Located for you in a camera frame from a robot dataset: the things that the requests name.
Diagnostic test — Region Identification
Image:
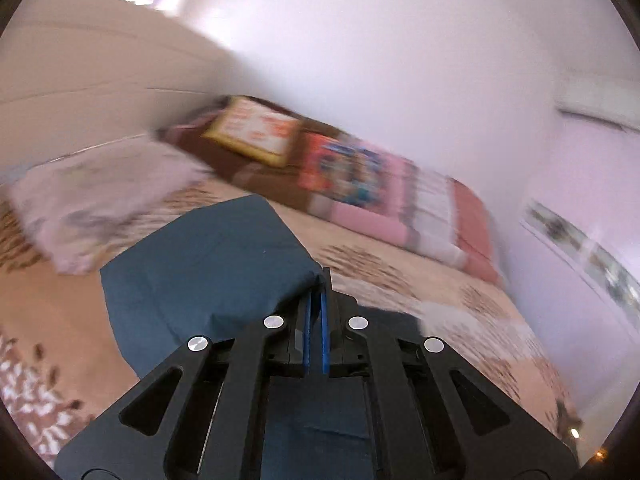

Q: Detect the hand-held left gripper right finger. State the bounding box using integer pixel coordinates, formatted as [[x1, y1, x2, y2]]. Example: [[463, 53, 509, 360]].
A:
[[320, 267, 581, 480]]

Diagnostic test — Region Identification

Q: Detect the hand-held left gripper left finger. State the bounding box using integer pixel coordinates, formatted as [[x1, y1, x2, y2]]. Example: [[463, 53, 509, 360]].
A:
[[54, 285, 314, 480]]

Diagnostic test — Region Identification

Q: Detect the teal quilted jacket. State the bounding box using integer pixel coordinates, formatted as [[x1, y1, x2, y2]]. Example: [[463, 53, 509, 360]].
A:
[[100, 195, 423, 480]]

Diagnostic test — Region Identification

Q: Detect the colourful cartoon print cushion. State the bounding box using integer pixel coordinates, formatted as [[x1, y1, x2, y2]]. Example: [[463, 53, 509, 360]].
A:
[[297, 132, 388, 208]]

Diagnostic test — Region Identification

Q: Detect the brown folded blanket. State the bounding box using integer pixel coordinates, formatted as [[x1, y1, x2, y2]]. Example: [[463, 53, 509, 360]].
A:
[[157, 94, 351, 216]]

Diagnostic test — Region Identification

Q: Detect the salmon folded blanket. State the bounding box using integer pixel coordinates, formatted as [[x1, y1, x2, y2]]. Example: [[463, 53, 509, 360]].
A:
[[447, 177, 507, 288]]

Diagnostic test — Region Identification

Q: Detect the yellow bordered cushion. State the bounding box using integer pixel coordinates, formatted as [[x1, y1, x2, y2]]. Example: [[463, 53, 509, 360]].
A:
[[200, 96, 304, 168]]

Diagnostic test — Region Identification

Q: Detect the leaf patterned bed blanket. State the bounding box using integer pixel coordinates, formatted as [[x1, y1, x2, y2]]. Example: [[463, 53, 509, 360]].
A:
[[0, 160, 583, 468]]

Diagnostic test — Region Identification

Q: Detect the lilac floral pillow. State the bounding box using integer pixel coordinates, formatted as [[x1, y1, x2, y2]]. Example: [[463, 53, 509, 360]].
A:
[[7, 135, 213, 276]]

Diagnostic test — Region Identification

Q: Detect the white air conditioner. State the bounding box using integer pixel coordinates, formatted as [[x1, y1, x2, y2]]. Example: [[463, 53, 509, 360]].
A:
[[556, 77, 640, 128]]

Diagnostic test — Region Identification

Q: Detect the decorated framed wall panel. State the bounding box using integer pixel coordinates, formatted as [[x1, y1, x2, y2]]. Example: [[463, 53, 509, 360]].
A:
[[520, 199, 640, 316]]

